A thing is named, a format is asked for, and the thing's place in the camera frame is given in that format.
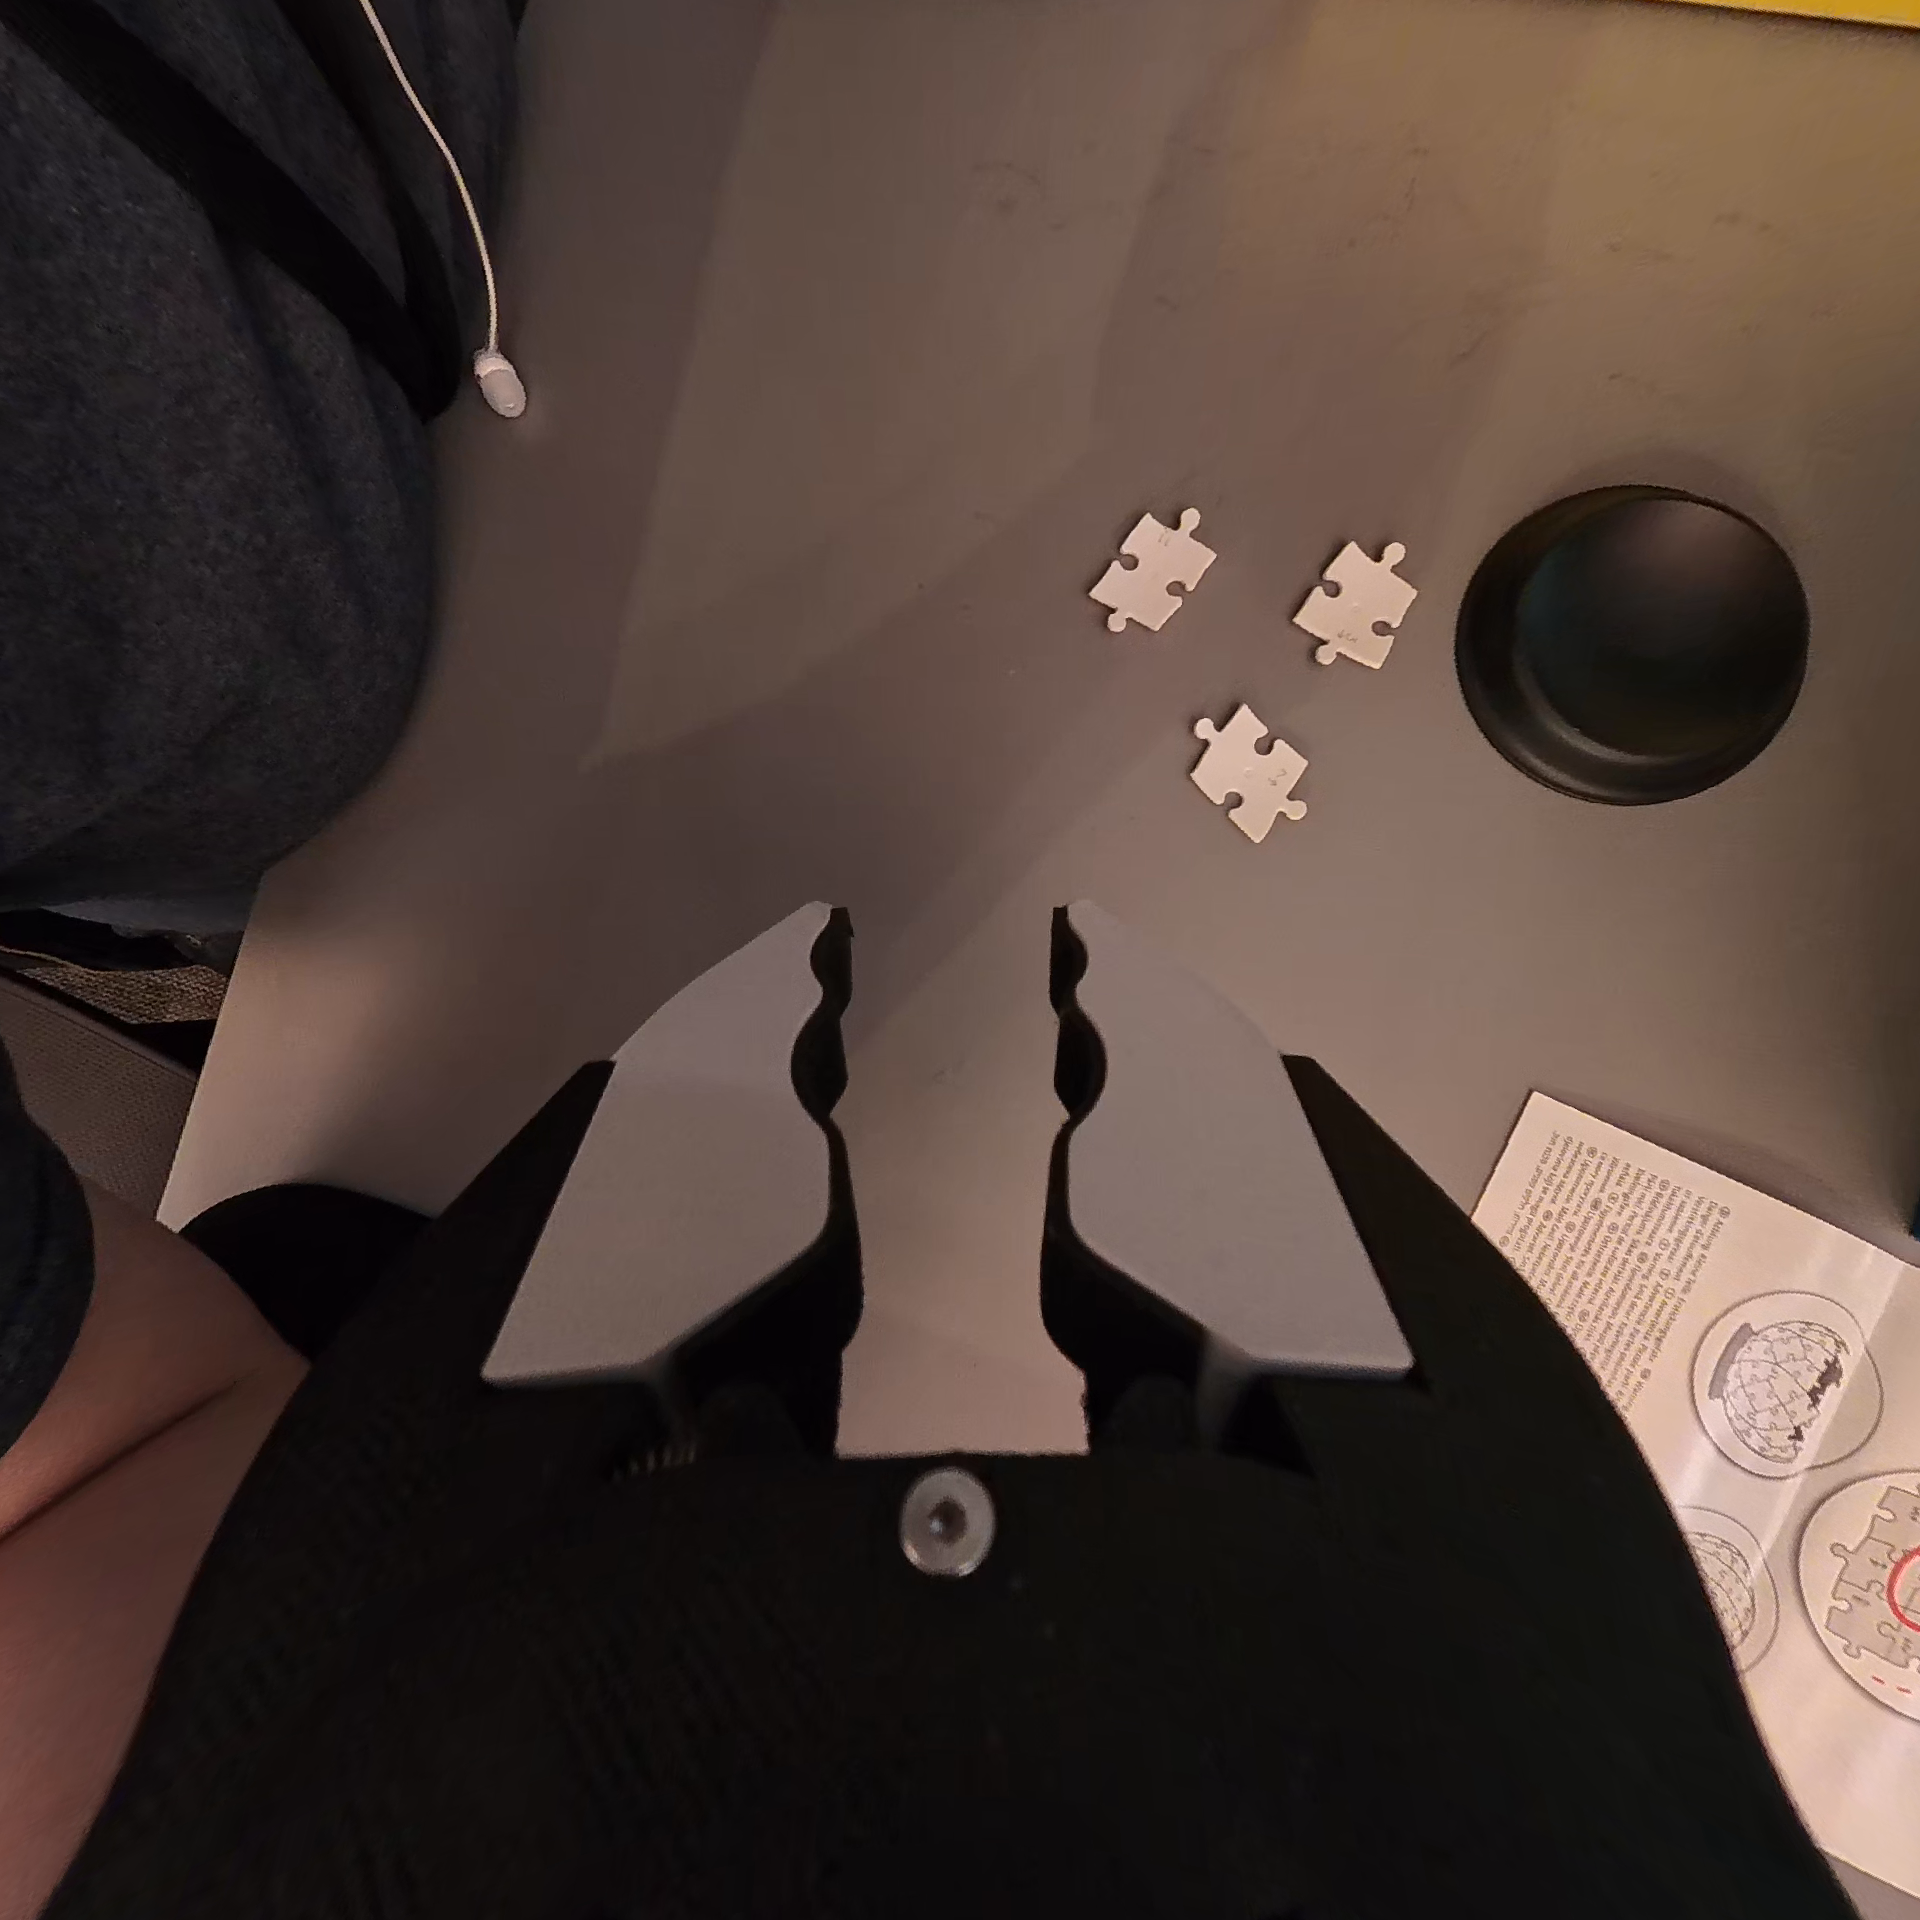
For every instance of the white jigsaw piece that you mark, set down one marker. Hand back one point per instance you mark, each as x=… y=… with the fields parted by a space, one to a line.
x=1249 y=771
x=1154 y=566
x=1357 y=601

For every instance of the person's leg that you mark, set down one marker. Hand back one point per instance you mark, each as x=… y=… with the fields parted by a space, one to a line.
x=123 y=1500

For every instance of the white printed leaflet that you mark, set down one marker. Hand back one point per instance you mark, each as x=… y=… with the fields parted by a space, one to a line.
x=1678 y=1320

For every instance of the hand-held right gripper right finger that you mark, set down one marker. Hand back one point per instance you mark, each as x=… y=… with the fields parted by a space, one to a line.
x=1216 y=1198

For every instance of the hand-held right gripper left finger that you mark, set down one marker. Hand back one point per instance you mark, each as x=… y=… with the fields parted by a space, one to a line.
x=675 y=1198

